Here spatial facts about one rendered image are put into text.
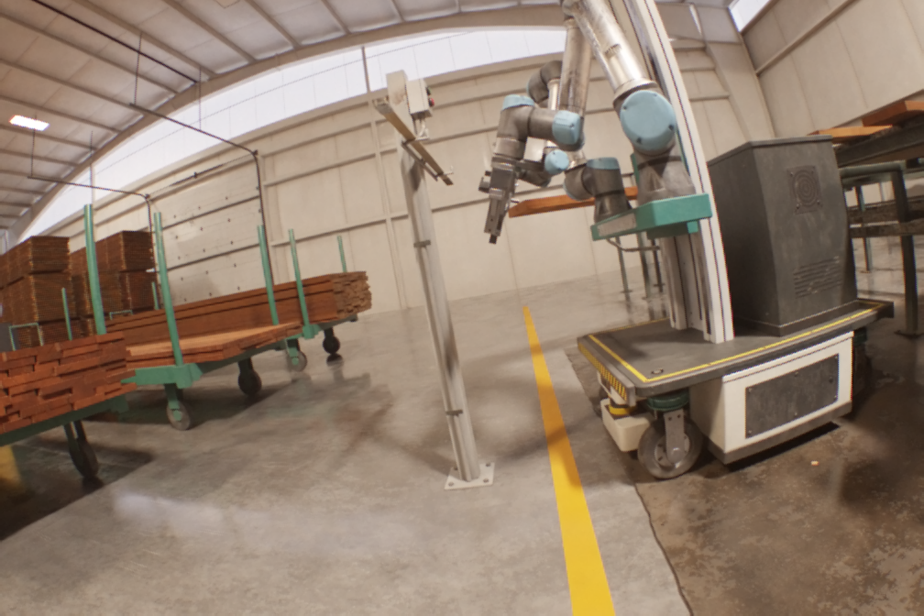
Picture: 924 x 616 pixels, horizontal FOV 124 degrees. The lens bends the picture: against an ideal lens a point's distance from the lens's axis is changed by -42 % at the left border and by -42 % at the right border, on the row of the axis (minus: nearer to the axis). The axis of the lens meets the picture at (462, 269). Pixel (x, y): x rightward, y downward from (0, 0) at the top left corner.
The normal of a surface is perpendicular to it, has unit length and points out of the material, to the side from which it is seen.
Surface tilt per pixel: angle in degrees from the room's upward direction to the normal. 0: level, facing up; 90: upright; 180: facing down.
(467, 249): 89
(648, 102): 98
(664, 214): 90
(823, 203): 90
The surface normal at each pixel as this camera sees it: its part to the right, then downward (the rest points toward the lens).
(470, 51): -0.12, 0.02
